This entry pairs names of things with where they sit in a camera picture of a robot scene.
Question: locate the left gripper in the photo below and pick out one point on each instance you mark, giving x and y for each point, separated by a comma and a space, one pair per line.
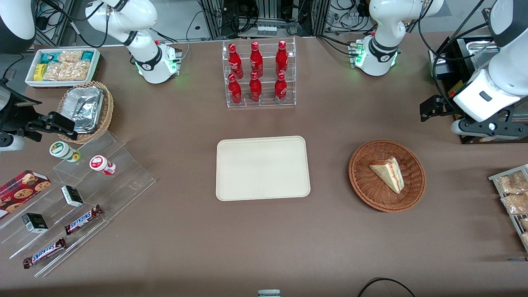
446, 108

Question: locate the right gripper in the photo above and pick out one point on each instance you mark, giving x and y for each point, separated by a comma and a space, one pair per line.
12, 113

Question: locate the triangular sandwich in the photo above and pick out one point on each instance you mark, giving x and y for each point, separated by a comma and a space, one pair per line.
390, 173

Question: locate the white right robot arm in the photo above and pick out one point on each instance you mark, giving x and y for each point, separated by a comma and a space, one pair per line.
144, 16

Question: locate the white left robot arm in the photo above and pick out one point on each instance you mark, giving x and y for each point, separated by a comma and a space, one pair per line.
385, 24

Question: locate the aluminium foil tray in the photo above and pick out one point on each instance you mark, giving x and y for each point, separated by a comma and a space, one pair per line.
84, 109

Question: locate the light wicker basket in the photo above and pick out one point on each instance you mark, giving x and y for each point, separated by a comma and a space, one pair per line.
108, 109

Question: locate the brown wicker basket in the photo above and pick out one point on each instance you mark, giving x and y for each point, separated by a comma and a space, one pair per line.
367, 185

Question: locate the beige rectangular tray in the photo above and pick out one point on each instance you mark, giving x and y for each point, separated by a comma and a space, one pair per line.
264, 169

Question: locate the black food warmer machine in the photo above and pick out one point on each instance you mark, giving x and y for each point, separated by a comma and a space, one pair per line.
454, 88

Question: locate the green capped yogurt bottle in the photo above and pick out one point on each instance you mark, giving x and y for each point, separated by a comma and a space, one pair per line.
62, 150

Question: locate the yellow snack packet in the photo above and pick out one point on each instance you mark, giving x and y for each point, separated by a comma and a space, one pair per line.
39, 72

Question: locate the large clear cracker bag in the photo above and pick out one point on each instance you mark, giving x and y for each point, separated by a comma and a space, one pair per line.
66, 71

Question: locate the red capped yogurt bottle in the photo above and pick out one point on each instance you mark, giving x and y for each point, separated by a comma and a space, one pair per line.
100, 163

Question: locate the teal snack packet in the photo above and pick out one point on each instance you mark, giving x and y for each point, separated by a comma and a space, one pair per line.
87, 55
49, 57

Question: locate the red cookie box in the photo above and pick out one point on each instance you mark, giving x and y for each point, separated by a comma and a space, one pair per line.
20, 192

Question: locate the small clear cracker bag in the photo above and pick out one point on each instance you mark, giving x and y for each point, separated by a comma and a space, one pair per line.
70, 56

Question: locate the small black box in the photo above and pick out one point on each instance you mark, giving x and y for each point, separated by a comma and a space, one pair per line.
72, 196
35, 222

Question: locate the steel warmer pan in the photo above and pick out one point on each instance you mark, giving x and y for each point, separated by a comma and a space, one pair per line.
478, 47

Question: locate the white snack bin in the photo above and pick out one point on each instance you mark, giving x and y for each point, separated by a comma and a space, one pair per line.
95, 66

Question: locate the clear acrylic stepped display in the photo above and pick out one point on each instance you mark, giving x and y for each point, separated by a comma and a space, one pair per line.
123, 181

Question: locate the snickers chocolate bar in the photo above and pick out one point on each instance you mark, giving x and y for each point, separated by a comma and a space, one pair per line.
44, 253
82, 220

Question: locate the clear bag of snacks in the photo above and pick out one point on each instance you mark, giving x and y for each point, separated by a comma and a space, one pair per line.
515, 204
513, 182
525, 239
524, 223

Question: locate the red cola bottle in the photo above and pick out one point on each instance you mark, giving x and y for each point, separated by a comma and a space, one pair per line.
256, 62
281, 60
235, 62
235, 90
280, 88
255, 88

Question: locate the clear acrylic bottle rack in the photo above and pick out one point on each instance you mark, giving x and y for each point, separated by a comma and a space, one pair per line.
268, 99

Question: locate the white power strip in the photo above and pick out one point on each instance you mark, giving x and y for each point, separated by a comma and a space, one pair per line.
267, 30

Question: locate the small grey device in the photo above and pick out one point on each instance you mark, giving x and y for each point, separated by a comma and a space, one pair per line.
269, 293

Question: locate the aluminium frame rack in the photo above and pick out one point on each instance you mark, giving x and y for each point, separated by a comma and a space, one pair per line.
214, 16

